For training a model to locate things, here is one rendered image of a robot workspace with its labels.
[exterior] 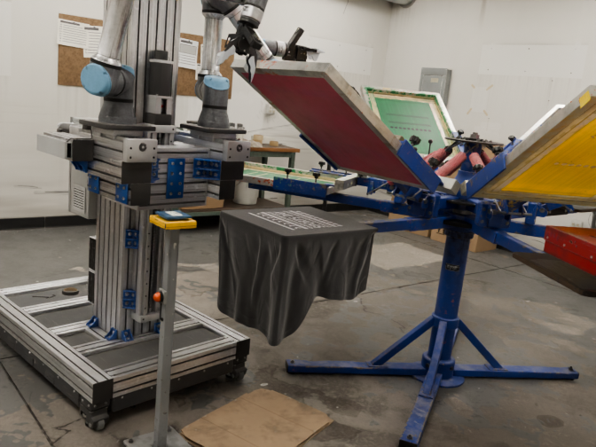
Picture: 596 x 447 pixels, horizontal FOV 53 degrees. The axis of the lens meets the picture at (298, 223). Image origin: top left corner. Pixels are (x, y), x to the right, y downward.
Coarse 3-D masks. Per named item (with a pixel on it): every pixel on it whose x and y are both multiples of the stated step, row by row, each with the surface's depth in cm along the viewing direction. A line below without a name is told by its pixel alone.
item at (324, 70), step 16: (240, 64) 237; (256, 64) 229; (272, 64) 222; (288, 64) 215; (304, 64) 208; (320, 64) 202; (336, 80) 203; (352, 96) 209; (368, 112) 215; (384, 128) 222; (400, 144) 230; (400, 160) 236; (384, 176) 266; (416, 176) 244
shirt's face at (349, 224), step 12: (240, 216) 238; (252, 216) 240; (324, 216) 255; (336, 216) 258; (276, 228) 224; (324, 228) 233; (336, 228) 235; (348, 228) 237; (360, 228) 240; (372, 228) 242
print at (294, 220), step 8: (264, 216) 243; (272, 216) 244; (280, 216) 246; (288, 216) 248; (296, 216) 249; (304, 216) 251; (312, 216) 253; (280, 224) 231; (288, 224) 233; (296, 224) 234; (304, 224) 236; (312, 224) 237; (320, 224) 239; (328, 224) 240; (336, 224) 242
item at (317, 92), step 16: (288, 80) 222; (304, 80) 214; (320, 80) 207; (304, 96) 228; (320, 96) 220; (336, 96) 212; (320, 112) 235; (336, 112) 226; (352, 112) 218; (336, 128) 242; (352, 128) 232; (368, 128) 223; (352, 144) 249; (368, 144) 239; (384, 144) 230; (368, 160) 257; (384, 160) 246; (400, 176) 255
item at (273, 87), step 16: (256, 80) 240; (272, 80) 231; (272, 96) 247; (288, 96) 237; (288, 112) 255; (304, 112) 244; (304, 128) 263; (320, 128) 252; (320, 144) 272; (336, 144) 260; (336, 160) 281; (352, 160) 268
